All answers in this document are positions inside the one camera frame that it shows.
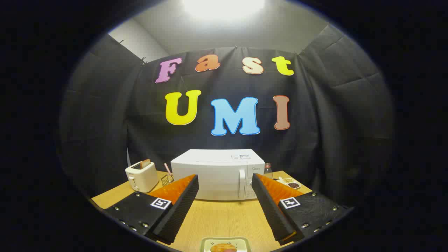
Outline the ceiling light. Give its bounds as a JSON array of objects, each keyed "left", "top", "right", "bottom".
[{"left": 182, "top": 0, "right": 265, "bottom": 16}]

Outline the golden bread bun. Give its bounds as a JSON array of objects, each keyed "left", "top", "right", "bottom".
[{"left": 210, "top": 243, "right": 238, "bottom": 252}]

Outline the white toaster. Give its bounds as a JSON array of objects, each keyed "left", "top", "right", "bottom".
[{"left": 125, "top": 161, "right": 160, "bottom": 193}]

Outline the white microwave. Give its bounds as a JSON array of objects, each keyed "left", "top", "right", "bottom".
[{"left": 170, "top": 149, "right": 266, "bottom": 201}]

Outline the black backdrop cloth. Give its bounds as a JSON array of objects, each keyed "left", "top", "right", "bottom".
[{"left": 59, "top": 24, "right": 394, "bottom": 207}]

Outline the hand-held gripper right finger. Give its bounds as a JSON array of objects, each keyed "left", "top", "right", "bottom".
[{"left": 251, "top": 173, "right": 352, "bottom": 245}]

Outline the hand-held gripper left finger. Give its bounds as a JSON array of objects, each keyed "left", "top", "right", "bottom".
[{"left": 104, "top": 174, "right": 200, "bottom": 245}]

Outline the white divided bean dish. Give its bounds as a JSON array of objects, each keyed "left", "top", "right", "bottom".
[{"left": 276, "top": 177, "right": 301, "bottom": 190}]

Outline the white square plate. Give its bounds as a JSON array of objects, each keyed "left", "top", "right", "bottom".
[{"left": 199, "top": 237, "right": 252, "bottom": 252}]

